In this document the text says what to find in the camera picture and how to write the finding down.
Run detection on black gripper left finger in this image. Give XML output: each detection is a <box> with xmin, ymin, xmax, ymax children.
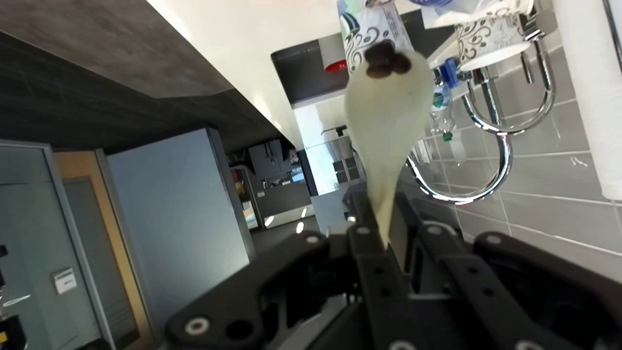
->
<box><xmin>164</xmin><ymin>222</ymin><xmax>417</xmax><ymax>350</ymax></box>

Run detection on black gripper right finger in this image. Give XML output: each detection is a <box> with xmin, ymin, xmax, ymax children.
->
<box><xmin>415</xmin><ymin>222</ymin><xmax>622</xmax><ymax>350</ymax></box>

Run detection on small clump coffee beans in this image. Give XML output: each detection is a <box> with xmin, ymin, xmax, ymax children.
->
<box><xmin>362</xmin><ymin>39</ymin><xmax>415</xmax><ymax>82</ymax></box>

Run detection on large chrome faucet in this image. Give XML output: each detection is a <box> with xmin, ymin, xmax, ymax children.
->
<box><xmin>405</xmin><ymin>125</ymin><xmax>516</xmax><ymax>206</ymax></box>

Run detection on small chrome faucet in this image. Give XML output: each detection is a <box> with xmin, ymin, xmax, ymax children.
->
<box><xmin>456</xmin><ymin>18</ymin><xmax>561</xmax><ymax>136</ymax></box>

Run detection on short patterned paper cup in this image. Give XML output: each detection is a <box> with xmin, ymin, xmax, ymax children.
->
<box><xmin>454</xmin><ymin>0</ymin><xmax>539</xmax><ymax>74</ymax></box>

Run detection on tall patterned paper cup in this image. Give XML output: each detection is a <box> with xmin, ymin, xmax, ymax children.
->
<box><xmin>337</xmin><ymin>0</ymin><xmax>417</xmax><ymax>74</ymax></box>

